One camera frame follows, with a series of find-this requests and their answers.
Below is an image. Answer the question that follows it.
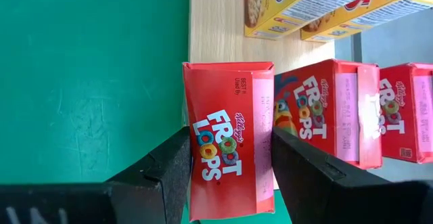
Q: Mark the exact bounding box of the yellow Corn Pops cereal box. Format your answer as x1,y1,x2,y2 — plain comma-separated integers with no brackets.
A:
243,0,371,41
300,0,433,43

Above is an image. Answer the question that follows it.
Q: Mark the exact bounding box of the red Froot Loops cereal box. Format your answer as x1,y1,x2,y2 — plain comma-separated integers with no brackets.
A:
182,60,275,222
273,58,383,170
379,62,433,164

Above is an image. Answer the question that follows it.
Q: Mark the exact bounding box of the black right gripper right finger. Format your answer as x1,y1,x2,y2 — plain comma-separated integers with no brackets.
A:
271,127,433,224

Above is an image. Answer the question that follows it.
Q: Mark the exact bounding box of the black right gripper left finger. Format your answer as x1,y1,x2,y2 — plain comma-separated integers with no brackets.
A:
0,125,193,224

